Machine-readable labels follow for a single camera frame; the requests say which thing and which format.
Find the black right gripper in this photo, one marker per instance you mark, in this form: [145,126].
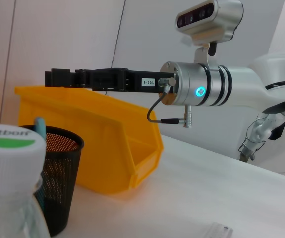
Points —
[122,80]

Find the blue scissors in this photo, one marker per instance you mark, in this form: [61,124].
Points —
[40,126]

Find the clear water bottle green label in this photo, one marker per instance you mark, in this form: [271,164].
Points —
[8,173]

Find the clear plastic ruler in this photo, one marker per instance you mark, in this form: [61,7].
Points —
[219,230]

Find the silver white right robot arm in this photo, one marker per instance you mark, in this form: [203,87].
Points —
[244,81]

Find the black mesh pen holder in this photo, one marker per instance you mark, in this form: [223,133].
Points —
[60,178]

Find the yellow plastic bin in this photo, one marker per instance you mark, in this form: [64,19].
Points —
[102,129]

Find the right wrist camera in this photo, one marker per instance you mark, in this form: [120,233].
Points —
[211,19]

